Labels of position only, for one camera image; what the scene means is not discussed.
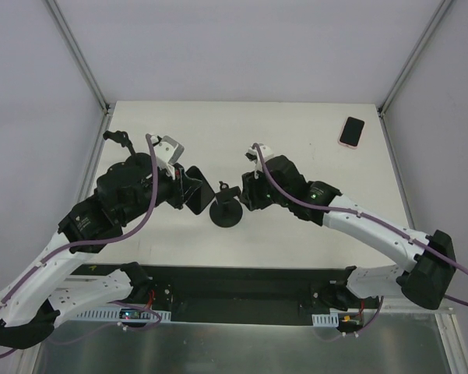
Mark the black round-base phone stand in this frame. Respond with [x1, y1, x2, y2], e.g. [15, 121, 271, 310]
[209, 181, 243, 228]

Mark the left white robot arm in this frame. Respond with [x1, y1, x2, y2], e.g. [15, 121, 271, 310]
[0, 153, 214, 350]

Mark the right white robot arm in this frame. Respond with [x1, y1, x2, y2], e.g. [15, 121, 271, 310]
[240, 150, 456, 310]

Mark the black gooseneck phone stand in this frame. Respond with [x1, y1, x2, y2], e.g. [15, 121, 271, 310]
[102, 130, 136, 156]

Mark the pink case smartphone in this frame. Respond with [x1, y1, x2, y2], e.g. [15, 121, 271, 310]
[338, 117, 365, 149]

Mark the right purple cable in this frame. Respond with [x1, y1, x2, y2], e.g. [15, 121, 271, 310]
[252, 143, 468, 312]

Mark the purple cable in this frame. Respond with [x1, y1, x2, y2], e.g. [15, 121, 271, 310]
[0, 133, 160, 360]
[252, 143, 468, 312]

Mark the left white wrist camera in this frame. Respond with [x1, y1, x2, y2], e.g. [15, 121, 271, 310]
[150, 135, 185, 170]

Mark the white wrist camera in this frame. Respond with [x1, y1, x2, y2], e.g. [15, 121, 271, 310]
[150, 135, 185, 170]
[245, 143, 275, 173]

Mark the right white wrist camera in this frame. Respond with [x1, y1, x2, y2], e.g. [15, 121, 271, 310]
[245, 143, 275, 173]

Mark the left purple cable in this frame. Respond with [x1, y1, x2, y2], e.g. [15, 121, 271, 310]
[0, 133, 160, 360]

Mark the right white cable duct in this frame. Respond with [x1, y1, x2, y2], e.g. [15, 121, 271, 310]
[311, 311, 340, 328]

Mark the white cable duct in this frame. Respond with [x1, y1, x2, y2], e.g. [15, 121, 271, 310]
[311, 311, 340, 328]
[73, 306, 171, 323]

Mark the left white cable duct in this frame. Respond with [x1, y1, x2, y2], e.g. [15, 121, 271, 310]
[73, 306, 171, 323]

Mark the aluminium rail bar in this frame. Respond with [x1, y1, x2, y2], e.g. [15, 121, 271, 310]
[381, 296, 455, 314]

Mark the left aluminium frame post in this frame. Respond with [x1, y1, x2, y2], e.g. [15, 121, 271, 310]
[43, 0, 111, 115]

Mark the aluminium frame post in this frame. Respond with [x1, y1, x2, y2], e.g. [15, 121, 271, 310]
[378, 0, 456, 118]
[43, 0, 111, 115]

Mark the right aluminium frame post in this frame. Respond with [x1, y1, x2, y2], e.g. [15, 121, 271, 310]
[378, 0, 456, 118]

